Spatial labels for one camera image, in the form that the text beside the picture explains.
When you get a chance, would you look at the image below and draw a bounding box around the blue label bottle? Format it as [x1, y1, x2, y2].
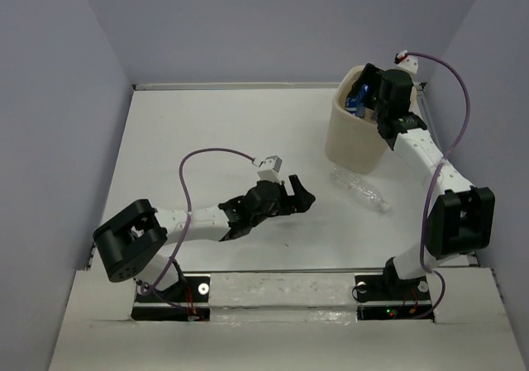
[347, 84, 369, 119]
[344, 96, 363, 115]

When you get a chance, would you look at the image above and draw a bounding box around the clear unlabeled bottle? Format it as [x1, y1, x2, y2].
[331, 166, 391, 214]

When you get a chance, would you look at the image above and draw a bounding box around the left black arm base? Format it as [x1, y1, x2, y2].
[131, 273, 211, 322]

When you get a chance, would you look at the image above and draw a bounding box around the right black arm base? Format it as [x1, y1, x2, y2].
[351, 274, 434, 321]

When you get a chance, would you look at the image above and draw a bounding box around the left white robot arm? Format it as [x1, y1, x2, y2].
[93, 174, 316, 301]

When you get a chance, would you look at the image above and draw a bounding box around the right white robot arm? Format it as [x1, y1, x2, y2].
[345, 64, 495, 298]

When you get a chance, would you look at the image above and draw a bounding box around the beige plastic bin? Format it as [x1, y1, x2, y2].
[324, 64, 418, 176]

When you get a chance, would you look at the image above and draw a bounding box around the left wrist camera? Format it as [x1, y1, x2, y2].
[253, 155, 283, 183]

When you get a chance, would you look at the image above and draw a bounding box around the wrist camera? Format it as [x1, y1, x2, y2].
[253, 155, 283, 183]
[394, 50, 419, 75]

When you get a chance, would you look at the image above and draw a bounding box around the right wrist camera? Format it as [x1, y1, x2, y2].
[394, 50, 419, 75]

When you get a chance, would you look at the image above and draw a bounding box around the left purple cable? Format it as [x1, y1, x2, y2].
[138, 147, 260, 302]

